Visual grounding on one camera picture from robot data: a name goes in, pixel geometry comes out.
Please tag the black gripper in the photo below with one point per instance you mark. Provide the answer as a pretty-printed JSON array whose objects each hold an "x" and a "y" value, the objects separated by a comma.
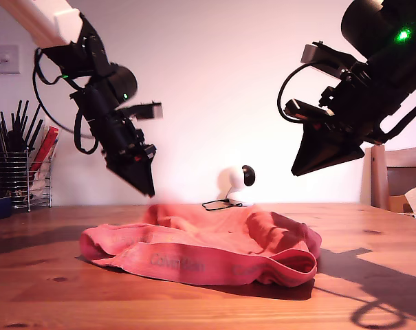
[
  {"x": 372, "y": 103},
  {"x": 121, "y": 144}
]

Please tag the red underwear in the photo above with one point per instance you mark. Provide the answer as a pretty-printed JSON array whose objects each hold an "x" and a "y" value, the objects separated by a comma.
[{"x": 194, "y": 261}]

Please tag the wooden chair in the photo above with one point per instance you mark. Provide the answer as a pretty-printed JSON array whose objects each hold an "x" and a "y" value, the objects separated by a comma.
[{"x": 377, "y": 182}]

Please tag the brown cardboard box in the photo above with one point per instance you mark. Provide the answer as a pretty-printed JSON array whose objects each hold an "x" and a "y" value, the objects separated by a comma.
[{"x": 395, "y": 204}]

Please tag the red chopstick packet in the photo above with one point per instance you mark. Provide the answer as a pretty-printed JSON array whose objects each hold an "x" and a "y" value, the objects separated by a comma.
[{"x": 47, "y": 144}]

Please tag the white plastic packet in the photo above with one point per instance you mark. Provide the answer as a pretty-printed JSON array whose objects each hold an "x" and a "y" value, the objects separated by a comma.
[{"x": 39, "y": 182}]

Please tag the white paper wrapper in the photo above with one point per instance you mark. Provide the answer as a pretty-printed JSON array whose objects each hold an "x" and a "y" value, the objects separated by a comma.
[{"x": 47, "y": 122}]

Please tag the white round security camera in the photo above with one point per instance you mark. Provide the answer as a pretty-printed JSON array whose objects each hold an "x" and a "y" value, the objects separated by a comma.
[{"x": 235, "y": 182}]

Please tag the white light switch plate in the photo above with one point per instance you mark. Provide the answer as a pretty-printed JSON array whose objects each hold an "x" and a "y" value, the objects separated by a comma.
[{"x": 5, "y": 58}]

